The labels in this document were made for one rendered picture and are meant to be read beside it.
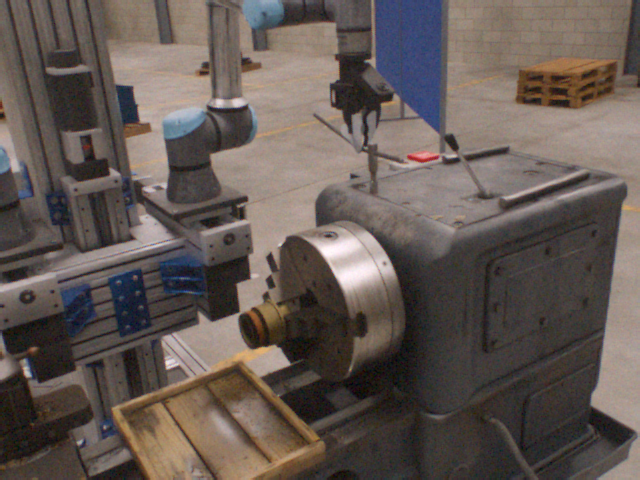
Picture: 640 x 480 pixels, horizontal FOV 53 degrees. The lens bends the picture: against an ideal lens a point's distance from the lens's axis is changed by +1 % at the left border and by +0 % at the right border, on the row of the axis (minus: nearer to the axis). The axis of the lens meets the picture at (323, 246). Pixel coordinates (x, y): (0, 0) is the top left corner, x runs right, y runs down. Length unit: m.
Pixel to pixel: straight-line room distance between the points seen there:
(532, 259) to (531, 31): 11.10
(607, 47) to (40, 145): 10.64
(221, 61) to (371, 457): 1.06
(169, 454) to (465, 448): 0.63
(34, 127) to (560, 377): 1.44
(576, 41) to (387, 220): 10.81
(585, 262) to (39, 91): 1.38
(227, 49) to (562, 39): 10.60
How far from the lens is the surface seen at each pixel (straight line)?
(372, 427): 1.34
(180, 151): 1.74
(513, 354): 1.48
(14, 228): 1.65
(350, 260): 1.21
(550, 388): 1.63
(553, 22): 12.20
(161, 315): 1.84
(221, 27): 1.75
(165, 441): 1.34
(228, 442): 1.31
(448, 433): 1.43
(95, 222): 1.84
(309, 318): 1.21
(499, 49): 12.76
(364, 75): 1.36
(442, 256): 1.19
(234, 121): 1.79
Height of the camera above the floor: 1.71
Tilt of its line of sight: 23 degrees down
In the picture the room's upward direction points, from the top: 3 degrees counter-clockwise
